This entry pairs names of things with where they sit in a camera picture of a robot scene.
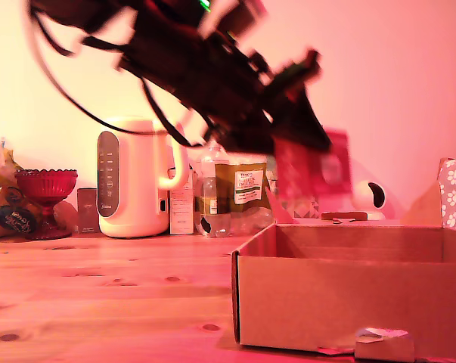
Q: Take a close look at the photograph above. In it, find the small dark box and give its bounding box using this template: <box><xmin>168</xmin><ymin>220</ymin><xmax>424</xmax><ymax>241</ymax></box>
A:
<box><xmin>76</xmin><ymin>188</ymin><xmax>101</xmax><ymax>234</ymax></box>

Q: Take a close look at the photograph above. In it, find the small white round camera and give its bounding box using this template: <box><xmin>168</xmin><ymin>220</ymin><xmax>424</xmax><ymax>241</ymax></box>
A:
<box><xmin>349</xmin><ymin>180</ymin><xmax>388</xmax><ymax>221</ymax></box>

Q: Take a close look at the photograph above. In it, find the yellow snack bag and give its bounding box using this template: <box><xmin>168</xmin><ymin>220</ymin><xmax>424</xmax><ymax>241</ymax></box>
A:
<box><xmin>0</xmin><ymin>137</ymin><xmax>44</xmax><ymax>241</ymax></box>

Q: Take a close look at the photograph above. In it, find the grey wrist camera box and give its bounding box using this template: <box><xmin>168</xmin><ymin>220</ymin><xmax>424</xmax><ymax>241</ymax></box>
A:
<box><xmin>197</xmin><ymin>0</ymin><xmax>268</xmax><ymax>39</ymax></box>

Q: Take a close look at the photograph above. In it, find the geometric print tissue box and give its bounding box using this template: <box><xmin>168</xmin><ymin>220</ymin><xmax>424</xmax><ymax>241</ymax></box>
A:
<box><xmin>278</xmin><ymin>194</ymin><xmax>321</xmax><ymax>220</ymax></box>

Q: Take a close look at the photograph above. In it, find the flat brown cardboard piece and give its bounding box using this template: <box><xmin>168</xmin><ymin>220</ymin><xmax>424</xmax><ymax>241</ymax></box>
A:
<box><xmin>321</xmin><ymin>211</ymin><xmax>370</xmax><ymax>222</ymax></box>

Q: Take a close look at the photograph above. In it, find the long black cable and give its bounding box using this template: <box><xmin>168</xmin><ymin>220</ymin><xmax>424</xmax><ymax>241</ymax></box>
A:
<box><xmin>26</xmin><ymin>0</ymin><xmax>169</xmax><ymax>136</ymax></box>

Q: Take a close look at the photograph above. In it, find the clear plastic water bottle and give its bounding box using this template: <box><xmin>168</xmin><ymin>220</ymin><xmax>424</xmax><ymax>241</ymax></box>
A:
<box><xmin>195</xmin><ymin>144</ymin><xmax>232</xmax><ymax>239</ymax></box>

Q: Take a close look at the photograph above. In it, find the white electric kettle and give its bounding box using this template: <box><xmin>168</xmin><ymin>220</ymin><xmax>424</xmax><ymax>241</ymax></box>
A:
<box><xmin>97</xmin><ymin>116</ymin><xmax>191</xmax><ymax>239</ymax></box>

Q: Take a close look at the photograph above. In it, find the open cardboard box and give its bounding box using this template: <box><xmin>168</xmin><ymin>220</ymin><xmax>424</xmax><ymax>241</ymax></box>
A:
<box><xmin>231</xmin><ymin>181</ymin><xmax>456</xmax><ymax>355</ymax></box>

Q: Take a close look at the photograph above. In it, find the short black cable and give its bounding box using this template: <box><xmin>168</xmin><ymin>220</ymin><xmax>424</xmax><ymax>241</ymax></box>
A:
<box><xmin>138</xmin><ymin>73</ymin><xmax>217</xmax><ymax>149</ymax></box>

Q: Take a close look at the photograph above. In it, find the white printed carton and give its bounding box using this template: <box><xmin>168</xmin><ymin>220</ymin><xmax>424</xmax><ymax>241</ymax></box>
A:
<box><xmin>169</xmin><ymin>166</ymin><xmax>196</xmax><ymax>236</ymax></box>

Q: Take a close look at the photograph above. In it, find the green food packet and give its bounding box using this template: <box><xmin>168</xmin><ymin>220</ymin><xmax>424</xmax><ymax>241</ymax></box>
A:
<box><xmin>215</xmin><ymin>162</ymin><xmax>276</xmax><ymax>215</ymax></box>

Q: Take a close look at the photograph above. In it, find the red footed glass bowl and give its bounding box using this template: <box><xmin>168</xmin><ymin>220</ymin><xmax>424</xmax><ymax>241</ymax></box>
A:
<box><xmin>14</xmin><ymin>169</ymin><xmax>79</xmax><ymax>240</ymax></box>

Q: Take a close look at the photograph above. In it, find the small cardboard tab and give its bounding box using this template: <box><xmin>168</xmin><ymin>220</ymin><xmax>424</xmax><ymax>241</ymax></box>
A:
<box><xmin>354</xmin><ymin>327</ymin><xmax>417</xmax><ymax>361</ymax></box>

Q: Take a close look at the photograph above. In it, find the red coffee filter carton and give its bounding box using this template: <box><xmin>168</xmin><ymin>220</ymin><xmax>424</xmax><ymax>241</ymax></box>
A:
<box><xmin>274</xmin><ymin>129</ymin><xmax>352</xmax><ymax>198</ymax></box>

